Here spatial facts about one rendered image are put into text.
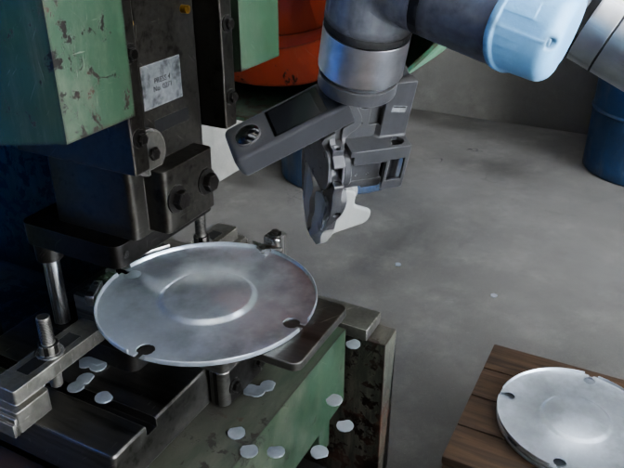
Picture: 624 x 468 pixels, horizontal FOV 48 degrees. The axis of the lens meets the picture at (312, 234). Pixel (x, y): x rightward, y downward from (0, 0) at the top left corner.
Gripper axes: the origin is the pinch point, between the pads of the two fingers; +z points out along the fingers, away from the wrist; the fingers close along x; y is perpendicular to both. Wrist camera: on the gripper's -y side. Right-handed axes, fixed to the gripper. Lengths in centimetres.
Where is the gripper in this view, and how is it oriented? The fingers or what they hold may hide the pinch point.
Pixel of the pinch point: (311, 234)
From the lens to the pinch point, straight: 74.6
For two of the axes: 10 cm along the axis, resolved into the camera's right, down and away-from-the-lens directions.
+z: -1.1, 7.0, 7.1
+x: -3.2, -7.0, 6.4
